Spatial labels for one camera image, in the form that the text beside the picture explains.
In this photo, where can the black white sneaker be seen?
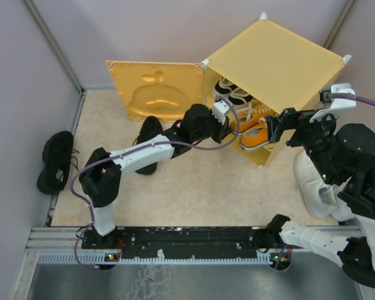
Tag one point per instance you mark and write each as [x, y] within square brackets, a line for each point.
[223, 88]
[239, 98]

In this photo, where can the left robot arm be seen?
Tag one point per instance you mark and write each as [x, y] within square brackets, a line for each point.
[101, 178]

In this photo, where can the yellow shoe cabinet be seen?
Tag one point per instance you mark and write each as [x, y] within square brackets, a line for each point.
[275, 65]

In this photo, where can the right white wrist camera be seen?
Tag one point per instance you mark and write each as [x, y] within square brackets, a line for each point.
[335, 100]

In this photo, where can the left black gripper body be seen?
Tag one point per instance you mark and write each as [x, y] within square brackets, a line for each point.
[213, 129]

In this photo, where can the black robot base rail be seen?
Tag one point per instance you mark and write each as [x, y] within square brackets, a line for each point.
[183, 244]

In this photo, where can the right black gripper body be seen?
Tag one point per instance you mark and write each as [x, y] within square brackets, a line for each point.
[312, 136]

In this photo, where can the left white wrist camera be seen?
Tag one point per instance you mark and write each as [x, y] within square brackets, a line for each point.
[220, 110]

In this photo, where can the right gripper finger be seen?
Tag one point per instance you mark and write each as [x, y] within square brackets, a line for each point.
[289, 116]
[274, 132]

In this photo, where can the orange canvas sneaker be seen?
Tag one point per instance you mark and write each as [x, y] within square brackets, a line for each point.
[250, 116]
[255, 137]

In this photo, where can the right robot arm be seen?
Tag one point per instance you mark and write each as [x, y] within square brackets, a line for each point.
[356, 200]

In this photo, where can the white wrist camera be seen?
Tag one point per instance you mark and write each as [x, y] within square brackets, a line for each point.
[335, 100]
[220, 110]

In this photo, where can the yellow cabinet door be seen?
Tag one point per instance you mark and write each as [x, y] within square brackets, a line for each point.
[162, 89]

